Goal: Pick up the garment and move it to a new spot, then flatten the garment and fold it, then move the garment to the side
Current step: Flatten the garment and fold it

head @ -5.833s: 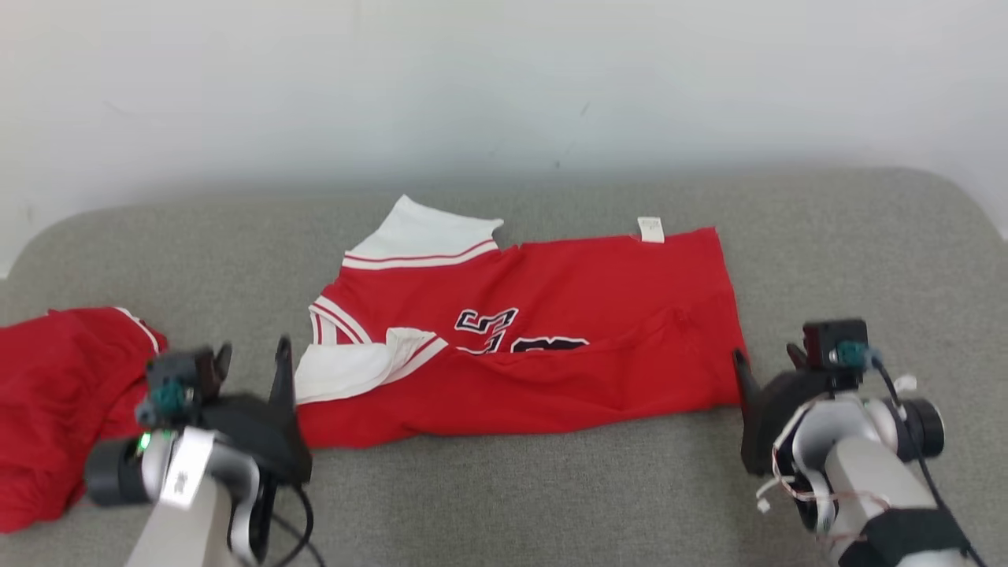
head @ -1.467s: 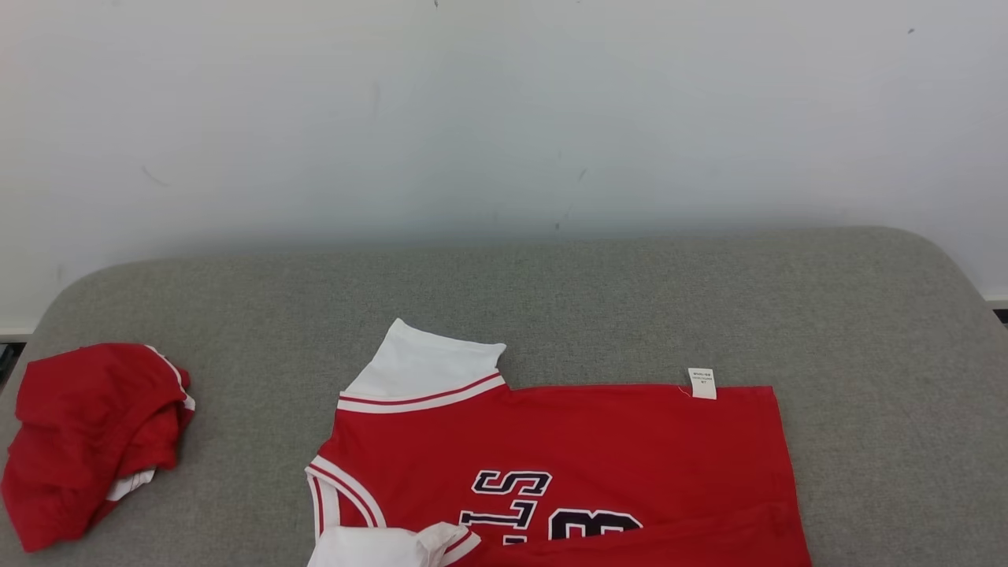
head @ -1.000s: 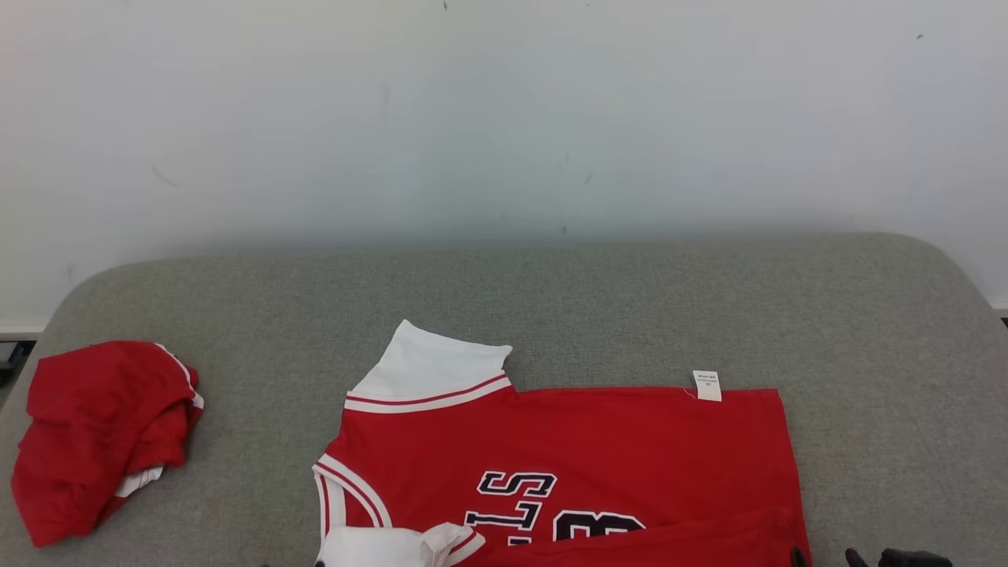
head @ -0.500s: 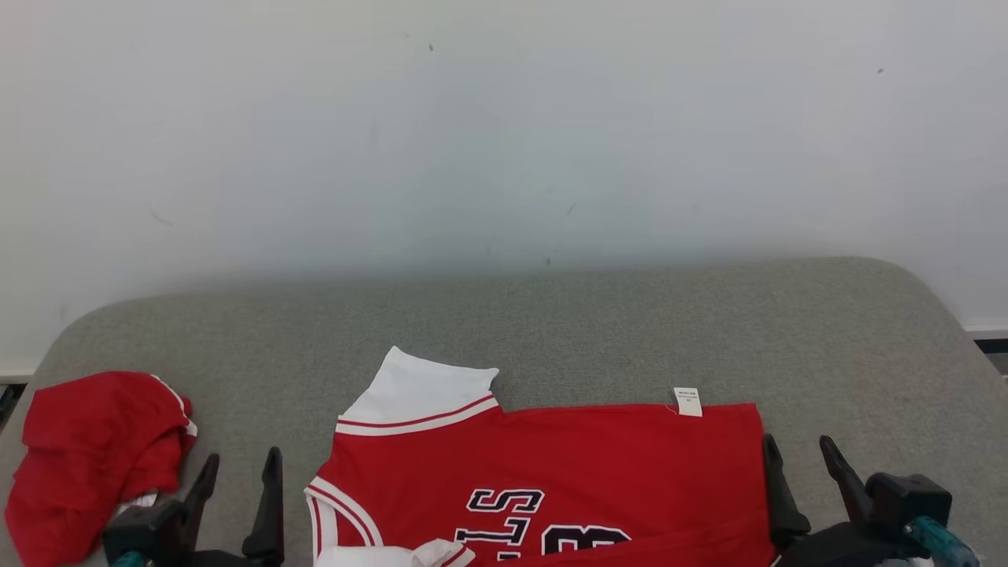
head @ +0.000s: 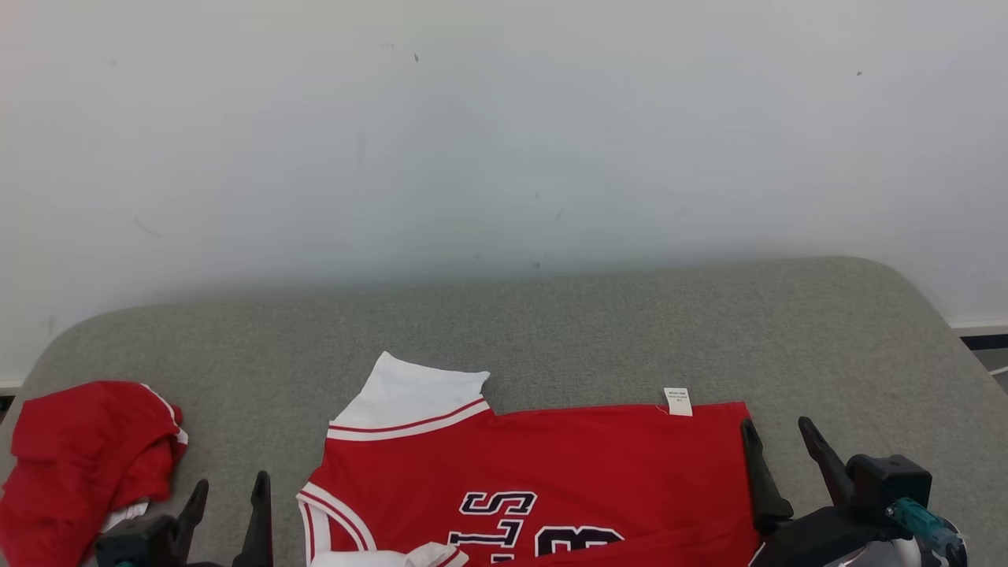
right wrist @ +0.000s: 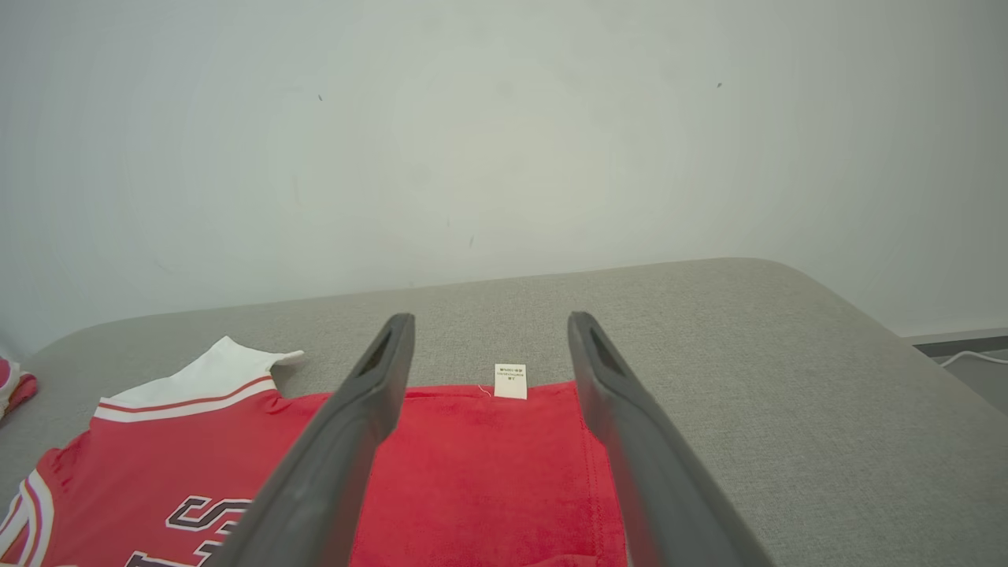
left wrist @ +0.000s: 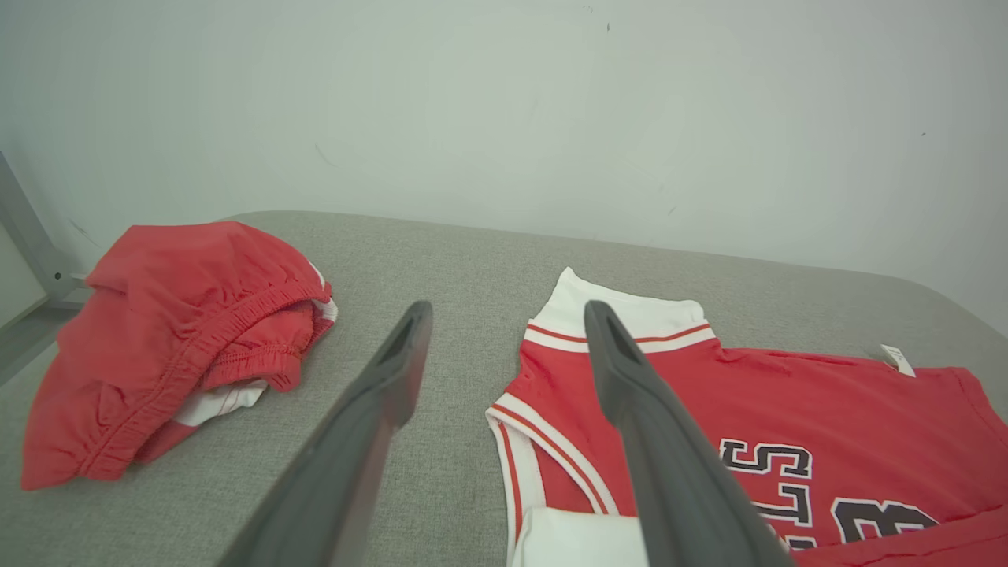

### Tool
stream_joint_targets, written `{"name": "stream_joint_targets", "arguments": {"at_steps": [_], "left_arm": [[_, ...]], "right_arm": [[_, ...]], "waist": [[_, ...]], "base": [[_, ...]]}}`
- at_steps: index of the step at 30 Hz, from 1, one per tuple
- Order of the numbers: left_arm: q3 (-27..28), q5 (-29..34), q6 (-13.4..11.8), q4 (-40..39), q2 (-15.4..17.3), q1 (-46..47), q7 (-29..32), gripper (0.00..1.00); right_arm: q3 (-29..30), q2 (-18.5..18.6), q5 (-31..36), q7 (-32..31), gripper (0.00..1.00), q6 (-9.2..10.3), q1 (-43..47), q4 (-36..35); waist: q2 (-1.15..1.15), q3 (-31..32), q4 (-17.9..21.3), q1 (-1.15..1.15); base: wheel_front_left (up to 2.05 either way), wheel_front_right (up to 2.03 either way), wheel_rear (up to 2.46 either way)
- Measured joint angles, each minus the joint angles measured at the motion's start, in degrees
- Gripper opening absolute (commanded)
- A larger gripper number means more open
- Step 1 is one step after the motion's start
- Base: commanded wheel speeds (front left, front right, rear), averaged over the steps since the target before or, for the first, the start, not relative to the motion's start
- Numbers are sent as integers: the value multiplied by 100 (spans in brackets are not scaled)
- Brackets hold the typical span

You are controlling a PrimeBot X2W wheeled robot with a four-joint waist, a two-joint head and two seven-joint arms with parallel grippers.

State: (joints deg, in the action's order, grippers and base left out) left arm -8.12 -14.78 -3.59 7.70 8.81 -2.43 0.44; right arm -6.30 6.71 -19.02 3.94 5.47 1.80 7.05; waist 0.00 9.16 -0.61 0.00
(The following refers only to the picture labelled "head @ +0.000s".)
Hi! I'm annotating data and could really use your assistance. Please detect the red basketball shorts white trim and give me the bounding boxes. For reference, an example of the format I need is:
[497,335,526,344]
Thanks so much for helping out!
[0,381,188,567]

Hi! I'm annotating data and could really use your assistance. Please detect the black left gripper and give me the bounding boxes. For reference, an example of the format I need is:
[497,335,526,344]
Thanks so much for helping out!
[169,471,272,567]

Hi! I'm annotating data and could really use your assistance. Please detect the red jersey white sleeves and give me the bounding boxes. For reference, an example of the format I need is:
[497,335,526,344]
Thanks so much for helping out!
[295,351,761,567]

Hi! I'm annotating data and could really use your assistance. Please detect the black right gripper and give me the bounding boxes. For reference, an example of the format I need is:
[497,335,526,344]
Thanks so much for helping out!
[740,416,899,567]

